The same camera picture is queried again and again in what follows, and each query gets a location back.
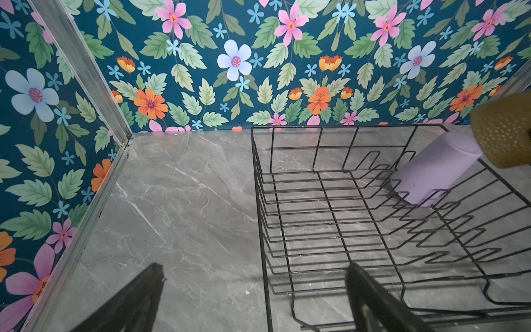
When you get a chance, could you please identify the amber textured glass cup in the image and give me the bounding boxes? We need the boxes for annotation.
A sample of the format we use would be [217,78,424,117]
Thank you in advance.
[470,90,530,169]

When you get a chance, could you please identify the lilac plastic cup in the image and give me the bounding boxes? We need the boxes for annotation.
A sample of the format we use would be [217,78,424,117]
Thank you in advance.
[391,132,483,207]

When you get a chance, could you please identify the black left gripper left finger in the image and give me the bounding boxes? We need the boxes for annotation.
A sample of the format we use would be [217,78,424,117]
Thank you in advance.
[73,263,165,331]

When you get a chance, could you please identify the black wire dish rack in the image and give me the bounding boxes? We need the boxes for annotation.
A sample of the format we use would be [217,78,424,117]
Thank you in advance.
[251,125,530,331]

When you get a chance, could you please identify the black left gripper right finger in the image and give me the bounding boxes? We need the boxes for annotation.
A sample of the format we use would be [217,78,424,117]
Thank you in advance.
[345,263,433,331]

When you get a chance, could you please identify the aluminium frame post left rear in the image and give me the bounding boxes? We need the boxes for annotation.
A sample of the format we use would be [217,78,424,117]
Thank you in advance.
[29,1,132,147]

